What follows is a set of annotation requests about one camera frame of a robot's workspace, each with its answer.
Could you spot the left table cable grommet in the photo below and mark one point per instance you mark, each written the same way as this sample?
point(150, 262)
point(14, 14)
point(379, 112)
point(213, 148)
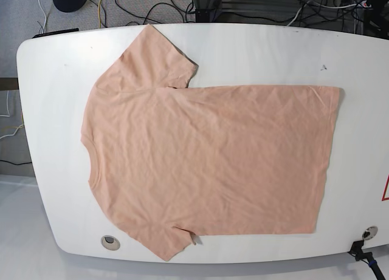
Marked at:
point(110, 243)

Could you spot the right table cable grommet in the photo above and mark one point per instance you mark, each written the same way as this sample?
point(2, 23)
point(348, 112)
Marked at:
point(369, 233)

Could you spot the peach pink T-shirt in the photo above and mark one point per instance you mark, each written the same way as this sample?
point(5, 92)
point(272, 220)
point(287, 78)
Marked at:
point(169, 162)

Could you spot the table cable grommet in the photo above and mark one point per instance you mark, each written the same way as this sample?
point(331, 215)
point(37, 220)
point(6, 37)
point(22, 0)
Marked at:
point(369, 233)
point(110, 243)

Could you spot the black flat bar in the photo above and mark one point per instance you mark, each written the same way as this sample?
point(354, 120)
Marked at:
point(40, 35)

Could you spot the black clamp mount with cable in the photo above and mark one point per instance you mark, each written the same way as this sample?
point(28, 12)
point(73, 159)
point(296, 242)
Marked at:
point(358, 254)

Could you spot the black aluminium frame post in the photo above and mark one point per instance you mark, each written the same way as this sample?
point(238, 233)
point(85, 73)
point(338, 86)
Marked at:
point(206, 11)

